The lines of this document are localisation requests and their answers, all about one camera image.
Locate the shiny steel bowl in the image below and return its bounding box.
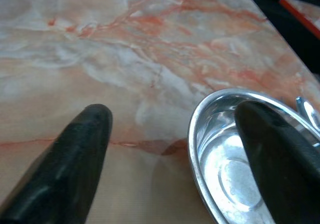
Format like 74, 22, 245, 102
187, 88, 320, 224

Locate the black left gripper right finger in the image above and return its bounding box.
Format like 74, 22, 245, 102
235, 100, 320, 224

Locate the black red-edged furniture piece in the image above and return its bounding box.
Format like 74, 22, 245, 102
240, 0, 320, 71

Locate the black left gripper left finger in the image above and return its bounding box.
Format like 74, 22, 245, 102
0, 103, 114, 224

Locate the shiny metal spoon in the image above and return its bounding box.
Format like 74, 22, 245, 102
295, 96, 320, 131

